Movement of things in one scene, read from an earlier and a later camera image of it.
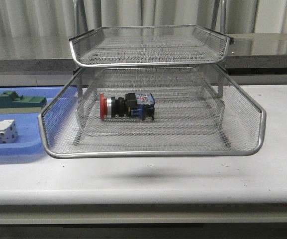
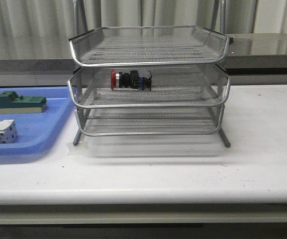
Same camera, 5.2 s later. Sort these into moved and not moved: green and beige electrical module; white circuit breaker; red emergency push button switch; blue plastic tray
Moved: red emergency push button switch
Not moved: blue plastic tray; white circuit breaker; green and beige electrical module
